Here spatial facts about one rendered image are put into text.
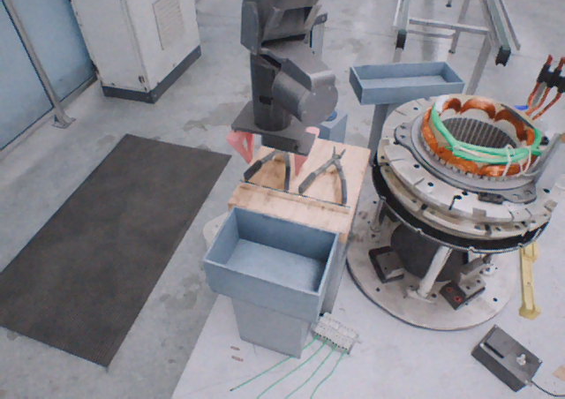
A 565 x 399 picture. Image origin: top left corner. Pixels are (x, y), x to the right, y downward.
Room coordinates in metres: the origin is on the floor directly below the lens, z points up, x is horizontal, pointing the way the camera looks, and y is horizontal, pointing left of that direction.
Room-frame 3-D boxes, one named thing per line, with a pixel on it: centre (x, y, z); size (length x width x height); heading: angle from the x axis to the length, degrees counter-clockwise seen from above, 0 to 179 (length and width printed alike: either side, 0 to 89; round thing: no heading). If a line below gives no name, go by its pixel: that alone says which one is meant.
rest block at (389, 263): (0.44, -0.21, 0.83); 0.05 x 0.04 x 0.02; 14
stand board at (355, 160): (0.46, -0.03, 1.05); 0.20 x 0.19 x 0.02; 161
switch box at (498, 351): (0.25, -0.40, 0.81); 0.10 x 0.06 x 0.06; 41
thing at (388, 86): (0.80, -0.28, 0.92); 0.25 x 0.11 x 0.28; 98
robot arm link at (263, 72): (0.45, 0.02, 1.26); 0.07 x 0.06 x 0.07; 36
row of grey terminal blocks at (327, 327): (0.30, -0.09, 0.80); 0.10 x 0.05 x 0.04; 58
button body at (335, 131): (0.68, -0.08, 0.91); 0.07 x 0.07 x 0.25; 54
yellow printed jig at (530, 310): (0.43, -0.54, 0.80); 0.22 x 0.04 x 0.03; 157
